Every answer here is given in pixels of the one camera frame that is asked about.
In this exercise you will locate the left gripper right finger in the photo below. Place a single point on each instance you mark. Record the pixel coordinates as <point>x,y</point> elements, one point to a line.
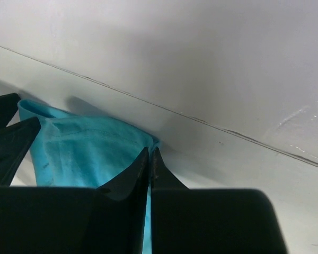
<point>185,220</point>

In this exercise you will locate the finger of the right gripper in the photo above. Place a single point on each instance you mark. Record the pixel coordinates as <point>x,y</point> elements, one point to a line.
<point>15,141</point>
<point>8,108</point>

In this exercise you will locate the light blue t-shirt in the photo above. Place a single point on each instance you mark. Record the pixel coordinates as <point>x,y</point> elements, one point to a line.
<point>84,151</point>

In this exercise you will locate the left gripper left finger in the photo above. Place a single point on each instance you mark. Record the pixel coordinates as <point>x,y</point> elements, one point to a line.
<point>108,219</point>

